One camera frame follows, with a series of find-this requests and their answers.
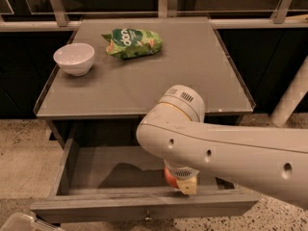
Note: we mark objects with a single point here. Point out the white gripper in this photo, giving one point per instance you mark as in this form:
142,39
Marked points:
182,172

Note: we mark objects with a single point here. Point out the red apple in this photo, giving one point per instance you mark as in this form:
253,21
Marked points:
171,180

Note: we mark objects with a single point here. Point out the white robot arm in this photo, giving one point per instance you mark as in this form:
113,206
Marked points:
269,160

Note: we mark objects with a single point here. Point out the open grey top drawer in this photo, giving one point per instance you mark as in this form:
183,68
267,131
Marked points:
105,176

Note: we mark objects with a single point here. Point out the grey drawer cabinet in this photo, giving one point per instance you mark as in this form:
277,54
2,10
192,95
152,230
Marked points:
193,55

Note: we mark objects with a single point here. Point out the green chip bag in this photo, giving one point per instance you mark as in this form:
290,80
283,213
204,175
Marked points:
132,43

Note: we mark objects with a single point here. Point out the white ceramic bowl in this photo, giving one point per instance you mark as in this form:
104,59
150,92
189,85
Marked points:
75,59

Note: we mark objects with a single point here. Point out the clear plastic container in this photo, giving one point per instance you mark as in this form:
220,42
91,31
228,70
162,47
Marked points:
22,222

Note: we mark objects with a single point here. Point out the metal railing frame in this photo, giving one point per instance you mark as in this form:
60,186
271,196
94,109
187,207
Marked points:
66,15

